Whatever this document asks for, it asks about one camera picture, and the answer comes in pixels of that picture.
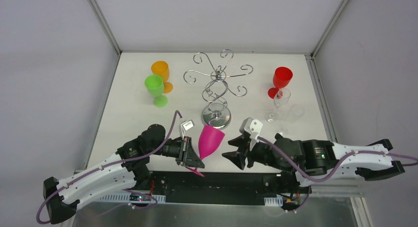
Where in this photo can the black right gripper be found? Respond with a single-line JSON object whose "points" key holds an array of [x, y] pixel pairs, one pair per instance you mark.
{"points": [[249, 152]]}

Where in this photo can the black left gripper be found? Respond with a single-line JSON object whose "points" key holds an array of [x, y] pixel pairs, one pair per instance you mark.
{"points": [[184, 151]]}

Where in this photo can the pink wine glass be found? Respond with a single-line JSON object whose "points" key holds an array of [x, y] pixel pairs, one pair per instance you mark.
{"points": [[209, 141]]}

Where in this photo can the chrome wine glass rack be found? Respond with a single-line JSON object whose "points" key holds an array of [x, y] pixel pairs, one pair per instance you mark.
{"points": [[216, 113]]}

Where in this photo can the clear wine glass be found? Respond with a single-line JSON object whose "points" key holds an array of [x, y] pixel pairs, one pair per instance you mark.
{"points": [[280, 100], [287, 119]]}

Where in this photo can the red wine glass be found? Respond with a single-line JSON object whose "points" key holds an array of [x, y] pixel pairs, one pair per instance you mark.
{"points": [[281, 78]]}

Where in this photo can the green wine glass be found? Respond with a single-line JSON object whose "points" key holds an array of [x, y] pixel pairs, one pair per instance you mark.
{"points": [[155, 86]]}

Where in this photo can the orange wine glass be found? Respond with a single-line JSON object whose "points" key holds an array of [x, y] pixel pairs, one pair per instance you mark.
{"points": [[161, 68]]}

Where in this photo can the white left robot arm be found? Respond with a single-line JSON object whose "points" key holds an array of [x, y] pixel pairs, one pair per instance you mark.
{"points": [[124, 169]]}

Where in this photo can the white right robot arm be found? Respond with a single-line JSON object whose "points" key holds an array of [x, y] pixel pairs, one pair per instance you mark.
{"points": [[314, 161]]}

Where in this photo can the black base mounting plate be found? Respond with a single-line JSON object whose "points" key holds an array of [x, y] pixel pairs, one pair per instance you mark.
{"points": [[219, 188]]}

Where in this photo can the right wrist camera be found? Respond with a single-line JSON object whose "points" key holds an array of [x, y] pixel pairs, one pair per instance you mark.
{"points": [[253, 128]]}

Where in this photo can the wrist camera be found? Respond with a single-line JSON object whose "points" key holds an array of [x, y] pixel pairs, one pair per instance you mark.
{"points": [[184, 126], [253, 128]]}

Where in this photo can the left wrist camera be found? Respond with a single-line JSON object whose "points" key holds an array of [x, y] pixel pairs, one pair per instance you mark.
{"points": [[184, 126]]}

